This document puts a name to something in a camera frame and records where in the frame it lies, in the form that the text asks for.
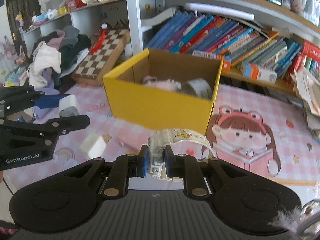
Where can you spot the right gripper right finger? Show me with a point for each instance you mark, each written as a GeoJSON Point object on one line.
{"type": "Point", "coordinates": [187, 168]}

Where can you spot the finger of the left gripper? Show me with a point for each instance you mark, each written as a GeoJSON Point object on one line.
{"type": "Point", "coordinates": [49, 101]}
{"type": "Point", "coordinates": [63, 126]}

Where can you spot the wooden chess board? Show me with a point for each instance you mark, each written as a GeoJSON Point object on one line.
{"type": "Point", "coordinates": [92, 69]}

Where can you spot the stack of papers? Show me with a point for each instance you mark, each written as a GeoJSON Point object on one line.
{"type": "Point", "coordinates": [307, 89]}

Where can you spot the red tassel ornament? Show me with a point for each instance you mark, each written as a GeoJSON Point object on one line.
{"type": "Point", "coordinates": [98, 43]}

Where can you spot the white power adapter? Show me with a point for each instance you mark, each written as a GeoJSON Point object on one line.
{"type": "Point", "coordinates": [68, 106]}

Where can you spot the pile of clothes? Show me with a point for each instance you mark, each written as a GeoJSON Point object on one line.
{"type": "Point", "coordinates": [52, 60]}

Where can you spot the silver tape roll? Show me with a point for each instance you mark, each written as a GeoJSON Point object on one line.
{"type": "Point", "coordinates": [197, 87]}

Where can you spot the pink checkered table mat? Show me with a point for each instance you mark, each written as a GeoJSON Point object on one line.
{"type": "Point", "coordinates": [256, 132]}

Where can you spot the row of leaning books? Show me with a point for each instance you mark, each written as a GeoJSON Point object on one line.
{"type": "Point", "coordinates": [233, 41]}

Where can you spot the yellow cardboard box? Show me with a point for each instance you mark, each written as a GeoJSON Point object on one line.
{"type": "Point", "coordinates": [138, 92]}

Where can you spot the white pikachu wristwatch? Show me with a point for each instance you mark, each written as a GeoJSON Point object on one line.
{"type": "Point", "coordinates": [175, 138]}

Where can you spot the small orange white box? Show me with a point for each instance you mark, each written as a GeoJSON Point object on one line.
{"type": "Point", "coordinates": [254, 72]}

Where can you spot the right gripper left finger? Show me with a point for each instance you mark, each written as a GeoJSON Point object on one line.
{"type": "Point", "coordinates": [119, 172]}

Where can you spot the white foam sponge block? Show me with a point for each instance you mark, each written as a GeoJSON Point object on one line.
{"type": "Point", "coordinates": [93, 146]}

